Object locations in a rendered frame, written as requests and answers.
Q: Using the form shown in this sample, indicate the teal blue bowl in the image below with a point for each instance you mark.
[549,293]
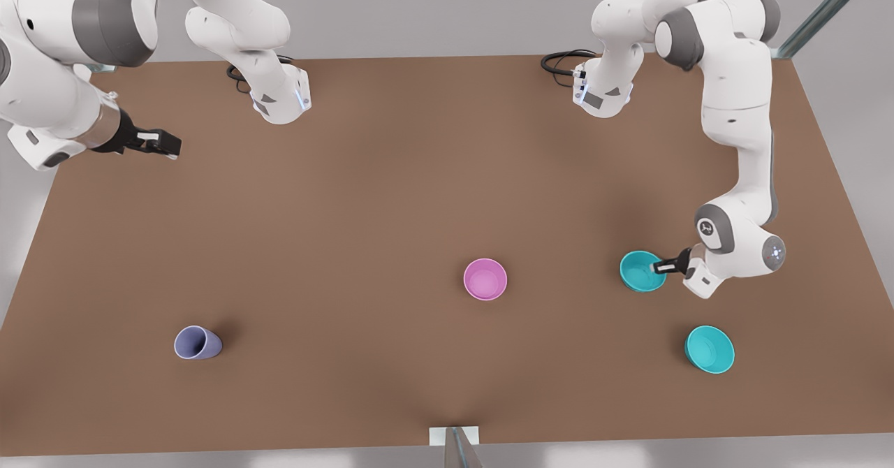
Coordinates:
[709,349]
[639,271]

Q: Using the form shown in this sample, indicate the white post foot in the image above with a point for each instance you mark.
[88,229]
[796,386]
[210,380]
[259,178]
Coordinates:
[436,435]

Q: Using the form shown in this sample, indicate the pink bowl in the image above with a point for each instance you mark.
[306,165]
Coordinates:
[485,279]

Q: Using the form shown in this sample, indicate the silver post foot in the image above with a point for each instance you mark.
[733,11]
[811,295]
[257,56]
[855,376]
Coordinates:
[103,68]

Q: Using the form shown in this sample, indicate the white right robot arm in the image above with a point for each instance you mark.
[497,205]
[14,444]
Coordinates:
[63,14]

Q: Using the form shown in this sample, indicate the lavender cup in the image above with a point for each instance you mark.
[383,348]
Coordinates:
[195,343]

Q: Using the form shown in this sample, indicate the silver frame post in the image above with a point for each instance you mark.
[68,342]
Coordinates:
[831,7]
[459,450]

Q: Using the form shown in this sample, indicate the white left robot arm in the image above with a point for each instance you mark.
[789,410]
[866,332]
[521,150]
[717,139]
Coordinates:
[737,105]

